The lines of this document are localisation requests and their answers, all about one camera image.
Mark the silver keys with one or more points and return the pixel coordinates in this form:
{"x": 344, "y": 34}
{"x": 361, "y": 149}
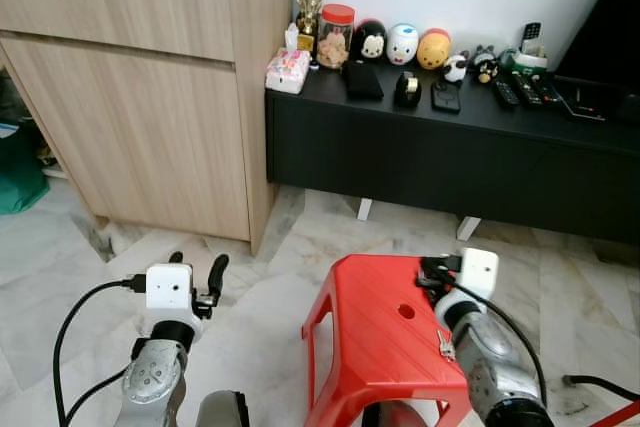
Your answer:
{"x": 446, "y": 346}

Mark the pink white tissue pack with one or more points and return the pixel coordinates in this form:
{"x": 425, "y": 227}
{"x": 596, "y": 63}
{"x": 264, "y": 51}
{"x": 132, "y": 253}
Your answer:
{"x": 288, "y": 72}

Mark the black flat case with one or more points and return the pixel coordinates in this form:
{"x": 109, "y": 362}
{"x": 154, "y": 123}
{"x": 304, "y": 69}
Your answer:
{"x": 446, "y": 97}

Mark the small panda figure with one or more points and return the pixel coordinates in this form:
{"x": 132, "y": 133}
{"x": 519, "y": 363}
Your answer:
{"x": 456, "y": 68}

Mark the green bag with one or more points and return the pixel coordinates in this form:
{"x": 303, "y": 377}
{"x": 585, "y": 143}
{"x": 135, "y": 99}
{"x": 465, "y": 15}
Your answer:
{"x": 20, "y": 172}

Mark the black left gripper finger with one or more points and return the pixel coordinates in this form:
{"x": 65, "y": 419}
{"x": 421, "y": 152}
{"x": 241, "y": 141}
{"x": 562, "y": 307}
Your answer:
{"x": 176, "y": 258}
{"x": 216, "y": 275}

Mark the black television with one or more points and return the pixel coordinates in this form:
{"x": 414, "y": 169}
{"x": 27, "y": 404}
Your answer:
{"x": 610, "y": 27}

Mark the black tape dispenser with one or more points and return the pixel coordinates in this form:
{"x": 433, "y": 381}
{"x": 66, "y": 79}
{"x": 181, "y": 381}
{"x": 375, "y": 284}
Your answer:
{"x": 408, "y": 90}

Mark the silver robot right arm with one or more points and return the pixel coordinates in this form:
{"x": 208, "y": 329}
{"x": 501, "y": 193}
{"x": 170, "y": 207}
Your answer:
{"x": 500, "y": 367}

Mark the white duck plush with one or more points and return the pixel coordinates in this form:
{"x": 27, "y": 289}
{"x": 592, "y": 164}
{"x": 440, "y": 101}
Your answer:
{"x": 403, "y": 45}

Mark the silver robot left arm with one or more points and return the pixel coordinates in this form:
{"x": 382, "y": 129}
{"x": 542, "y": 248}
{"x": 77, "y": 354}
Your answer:
{"x": 152, "y": 377}

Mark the red strip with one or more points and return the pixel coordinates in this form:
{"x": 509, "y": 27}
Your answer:
{"x": 618, "y": 414}

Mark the gold trophy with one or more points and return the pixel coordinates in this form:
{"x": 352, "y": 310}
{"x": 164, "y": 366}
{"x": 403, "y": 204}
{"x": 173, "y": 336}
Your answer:
{"x": 309, "y": 7}

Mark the red lidded snack jar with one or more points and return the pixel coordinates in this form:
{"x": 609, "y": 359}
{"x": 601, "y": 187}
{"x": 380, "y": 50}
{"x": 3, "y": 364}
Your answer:
{"x": 335, "y": 42}

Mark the yellow bear plush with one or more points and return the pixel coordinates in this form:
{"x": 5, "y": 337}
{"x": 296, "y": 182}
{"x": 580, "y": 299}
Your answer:
{"x": 434, "y": 50}

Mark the black wallet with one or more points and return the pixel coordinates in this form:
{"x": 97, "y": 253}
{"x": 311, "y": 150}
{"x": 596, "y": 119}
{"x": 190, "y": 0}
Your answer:
{"x": 363, "y": 81}

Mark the black TV console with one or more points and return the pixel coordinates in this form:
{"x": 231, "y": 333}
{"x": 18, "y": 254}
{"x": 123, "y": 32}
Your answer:
{"x": 450, "y": 162}

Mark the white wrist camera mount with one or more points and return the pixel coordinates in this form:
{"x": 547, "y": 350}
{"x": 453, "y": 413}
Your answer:
{"x": 479, "y": 272}
{"x": 168, "y": 287}

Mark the green holder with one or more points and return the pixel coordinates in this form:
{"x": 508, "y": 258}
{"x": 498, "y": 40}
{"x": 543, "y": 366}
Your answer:
{"x": 530, "y": 61}

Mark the black handset with keypad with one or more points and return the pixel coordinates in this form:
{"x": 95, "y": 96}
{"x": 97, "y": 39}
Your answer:
{"x": 531, "y": 37}

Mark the black mouse plush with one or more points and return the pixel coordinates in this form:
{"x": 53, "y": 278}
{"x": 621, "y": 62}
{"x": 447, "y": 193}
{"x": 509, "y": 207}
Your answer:
{"x": 369, "y": 42}

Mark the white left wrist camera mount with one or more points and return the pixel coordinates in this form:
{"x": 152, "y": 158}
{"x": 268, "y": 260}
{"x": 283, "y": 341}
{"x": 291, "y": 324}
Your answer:
{"x": 168, "y": 287}

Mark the red plastic stool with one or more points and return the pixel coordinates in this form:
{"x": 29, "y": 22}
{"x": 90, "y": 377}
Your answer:
{"x": 380, "y": 347}

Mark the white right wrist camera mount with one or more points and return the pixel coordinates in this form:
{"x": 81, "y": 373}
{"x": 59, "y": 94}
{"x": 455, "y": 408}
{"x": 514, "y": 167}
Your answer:
{"x": 479, "y": 272}

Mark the light wooden cabinet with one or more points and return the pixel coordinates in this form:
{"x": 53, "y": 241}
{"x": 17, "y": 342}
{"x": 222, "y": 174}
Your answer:
{"x": 140, "y": 117}

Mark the black remote control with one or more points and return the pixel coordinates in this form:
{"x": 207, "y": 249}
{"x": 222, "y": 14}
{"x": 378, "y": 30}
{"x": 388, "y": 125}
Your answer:
{"x": 506, "y": 93}
{"x": 549, "y": 90}
{"x": 527, "y": 89}

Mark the small black figure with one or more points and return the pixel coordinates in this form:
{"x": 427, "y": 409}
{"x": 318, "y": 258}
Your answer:
{"x": 485, "y": 65}

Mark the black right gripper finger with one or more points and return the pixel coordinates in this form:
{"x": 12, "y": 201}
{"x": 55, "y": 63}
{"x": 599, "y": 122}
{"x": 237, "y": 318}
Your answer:
{"x": 428, "y": 271}

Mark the white console leg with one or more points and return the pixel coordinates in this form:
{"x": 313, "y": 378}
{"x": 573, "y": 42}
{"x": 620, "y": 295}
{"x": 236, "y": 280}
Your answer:
{"x": 364, "y": 209}
{"x": 468, "y": 228}

